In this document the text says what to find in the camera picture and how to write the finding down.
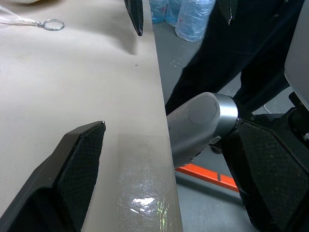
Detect blue plastic wrapped bottle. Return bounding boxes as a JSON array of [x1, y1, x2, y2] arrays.
[[174, 0, 217, 43], [149, 0, 169, 24], [165, 0, 184, 28]]

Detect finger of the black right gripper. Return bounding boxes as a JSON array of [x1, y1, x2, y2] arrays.
[[218, 0, 239, 25], [124, 0, 144, 37]]

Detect orange floor tape line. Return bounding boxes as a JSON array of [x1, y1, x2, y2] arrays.
[[174, 163, 240, 193]]

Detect person's black trousers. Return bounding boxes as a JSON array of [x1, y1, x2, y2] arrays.
[[165, 0, 305, 117]]

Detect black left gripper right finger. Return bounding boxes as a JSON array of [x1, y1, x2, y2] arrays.
[[221, 120, 309, 232]]

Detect silver robot leg cylinder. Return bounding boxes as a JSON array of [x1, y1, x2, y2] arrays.
[[166, 91, 240, 170]]

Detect silver metal key ring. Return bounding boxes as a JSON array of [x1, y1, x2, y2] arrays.
[[42, 19, 65, 32]]

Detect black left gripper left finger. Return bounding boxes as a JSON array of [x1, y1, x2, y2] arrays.
[[0, 120, 107, 232]]

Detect white string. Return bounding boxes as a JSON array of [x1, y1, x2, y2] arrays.
[[0, 4, 44, 28]]

